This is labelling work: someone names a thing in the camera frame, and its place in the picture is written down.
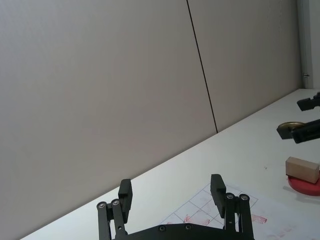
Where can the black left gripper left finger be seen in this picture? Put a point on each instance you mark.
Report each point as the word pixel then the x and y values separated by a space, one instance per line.
pixel 123 200

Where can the small metal wall fitting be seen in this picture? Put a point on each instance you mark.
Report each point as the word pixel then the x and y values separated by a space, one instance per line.
pixel 305 75

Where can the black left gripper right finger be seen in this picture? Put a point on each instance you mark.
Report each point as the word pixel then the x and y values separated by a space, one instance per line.
pixel 218 197

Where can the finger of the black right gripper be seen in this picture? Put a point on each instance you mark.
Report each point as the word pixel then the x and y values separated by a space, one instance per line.
pixel 308 103
pixel 306 132

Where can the round brass disc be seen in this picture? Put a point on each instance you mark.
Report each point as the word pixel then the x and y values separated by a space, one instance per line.
pixel 290 124

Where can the pale wooden block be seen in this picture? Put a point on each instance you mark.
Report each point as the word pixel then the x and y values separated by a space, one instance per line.
pixel 301 170

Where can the flat red round disc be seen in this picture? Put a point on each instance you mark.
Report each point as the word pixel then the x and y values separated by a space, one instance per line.
pixel 303 188

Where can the white paper with red grid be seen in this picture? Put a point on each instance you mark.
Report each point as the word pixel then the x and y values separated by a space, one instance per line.
pixel 197 210

